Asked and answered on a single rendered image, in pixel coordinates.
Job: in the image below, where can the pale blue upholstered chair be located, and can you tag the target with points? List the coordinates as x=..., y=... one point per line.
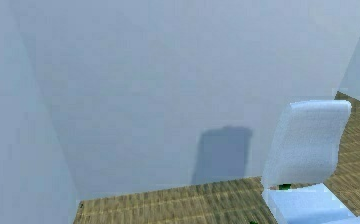
x=305, y=146

